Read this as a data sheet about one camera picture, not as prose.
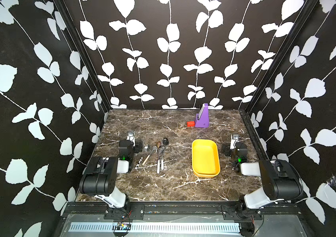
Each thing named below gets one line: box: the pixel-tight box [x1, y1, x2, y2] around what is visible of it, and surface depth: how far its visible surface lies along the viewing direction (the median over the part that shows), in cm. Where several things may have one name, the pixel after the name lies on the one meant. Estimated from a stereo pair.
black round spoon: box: [162, 137, 169, 146], surface depth 103 cm
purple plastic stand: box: [194, 103, 210, 128], surface depth 109 cm
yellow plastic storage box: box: [191, 139, 221, 178], surface depth 97 cm
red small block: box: [186, 120, 196, 127], surface depth 113 cm
